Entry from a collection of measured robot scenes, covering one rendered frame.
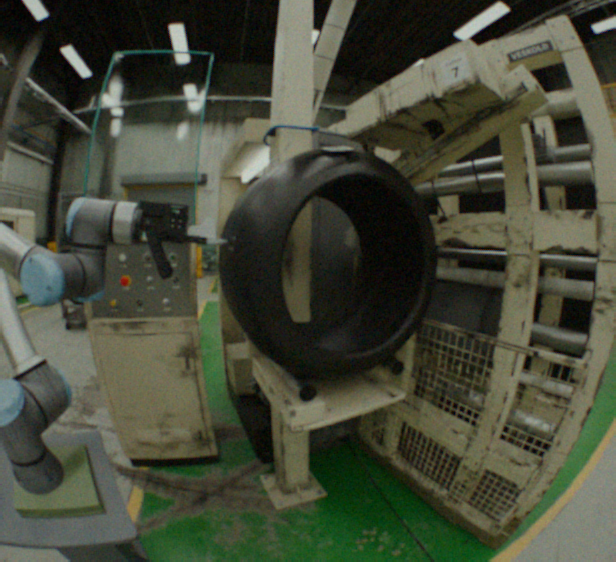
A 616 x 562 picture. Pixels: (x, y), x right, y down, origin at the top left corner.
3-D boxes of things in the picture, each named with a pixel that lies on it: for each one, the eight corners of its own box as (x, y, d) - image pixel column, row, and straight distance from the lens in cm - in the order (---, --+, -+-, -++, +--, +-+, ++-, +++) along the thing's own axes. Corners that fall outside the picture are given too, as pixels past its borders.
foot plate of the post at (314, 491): (259, 476, 169) (258, 472, 166) (305, 465, 174) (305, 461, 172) (276, 510, 152) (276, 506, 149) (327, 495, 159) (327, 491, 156)
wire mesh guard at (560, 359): (357, 434, 151) (369, 302, 120) (360, 433, 152) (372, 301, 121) (495, 537, 119) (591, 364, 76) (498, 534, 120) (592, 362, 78)
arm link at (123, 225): (110, 242, 62) (120, 242, 72) (132, 245, 61) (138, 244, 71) (116, 199, 63) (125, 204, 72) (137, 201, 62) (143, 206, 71)
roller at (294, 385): (273, 347, 99) (261, 353, 99) (267, 337, 97) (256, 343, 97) (320, 395, 70) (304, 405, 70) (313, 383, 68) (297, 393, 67)
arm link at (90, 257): (56, 299, 68) (58, 240, 66) (83, 291, 77) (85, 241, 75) (87, 307, 62) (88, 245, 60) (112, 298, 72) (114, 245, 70)
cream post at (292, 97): (275, 482, 165) (279, -2, 164) (298, 476, 168) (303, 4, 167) (284, 498, 157) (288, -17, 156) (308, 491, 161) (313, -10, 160)
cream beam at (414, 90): (345, 140, 112) (344, 107, 117) (394, 152, 126) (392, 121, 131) (480, 80, 74) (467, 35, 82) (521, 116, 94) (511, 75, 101)
